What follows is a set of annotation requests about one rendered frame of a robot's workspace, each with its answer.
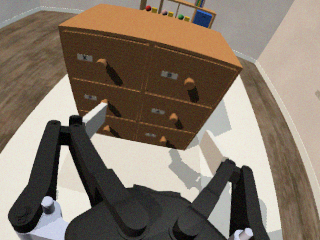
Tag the brown wooden drawer front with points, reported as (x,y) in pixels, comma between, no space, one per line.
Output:
(163,110)
(115,126)
(87,53)
(120,101)
(154,134)
(170,68)

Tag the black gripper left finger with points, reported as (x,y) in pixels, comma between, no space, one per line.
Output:
(36,215)

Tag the brown wooden chest of drawers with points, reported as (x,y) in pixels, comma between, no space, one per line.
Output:
(154,29)

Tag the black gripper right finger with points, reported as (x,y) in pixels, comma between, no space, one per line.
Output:
(245,216)

